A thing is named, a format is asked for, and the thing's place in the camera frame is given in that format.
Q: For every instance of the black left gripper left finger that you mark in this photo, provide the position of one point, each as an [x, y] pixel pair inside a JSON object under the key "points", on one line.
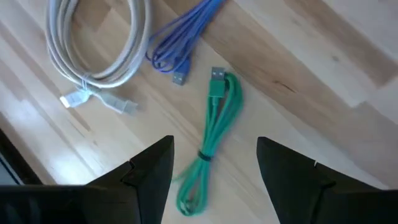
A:
{"points": [[149, 186]]}

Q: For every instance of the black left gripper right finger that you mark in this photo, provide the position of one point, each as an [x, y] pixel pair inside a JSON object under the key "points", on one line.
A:
{"points": [[295, 186]]}

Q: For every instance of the black metal table frame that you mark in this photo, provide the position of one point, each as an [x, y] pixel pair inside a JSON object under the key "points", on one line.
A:
{"points": [[15, 161]]}

